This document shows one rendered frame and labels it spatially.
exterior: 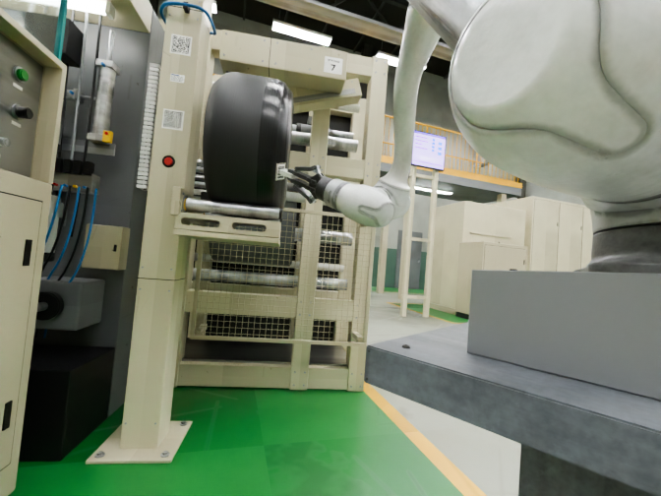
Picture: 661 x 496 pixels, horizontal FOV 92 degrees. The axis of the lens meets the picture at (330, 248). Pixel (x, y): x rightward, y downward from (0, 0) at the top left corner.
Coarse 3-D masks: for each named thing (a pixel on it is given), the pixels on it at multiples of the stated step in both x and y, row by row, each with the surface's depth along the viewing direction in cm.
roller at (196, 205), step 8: (192, 200) 113; (200, 200) 113; (208, 200) 114; (184, 208) 112; (192, 208) 113; (200, 208) 113; (208, 208) 113; (216, 208) 113; (224, 208) 114; (232, 208) 114; (240, 208) 115; (248, 208) 115; (256, 208) 116; (264, 208) 116; (272, 208) 117; (280, 208) 118; (248, 216) 116; (256, 216) 116; (264, 216) 116; (272, 216) 117; (280, 216) 117
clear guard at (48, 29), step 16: (0, 0) 77; (16, 0) 81; (32, 0) 86; (48, 0) 92; (64, 0) 97; (16, 16) 82; (32, 16) 87; (48, 16) 92; (64, 16) 98; (32, 32) 87; (48, 32) 93; (48, 48) 93
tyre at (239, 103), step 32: (224, 96) 105; (256, 96) 107; (288, 96) 114; (224, 128) 103; (256, 128) 105; (288, 128) 110; (224, 160) 106; (256, 160) 107; (288, 160) 116; (224, 192) 113; (256, 192) 113
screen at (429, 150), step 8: (416, 136) 490; (424, 136) 494; (432, 136) 498; (440, 136) 503; (416, 144) 489; (424, 144) 494; (432, 144) 498; (440, 144) 502; (416, 152) 489; (424, 152) 493; (432, 152) 498; (440, 152) 502; (416, 160) 489; (424, 160) 493; (432, 160) 497; (440, 160) 502; (432, 168) 498; (440, 168) 501
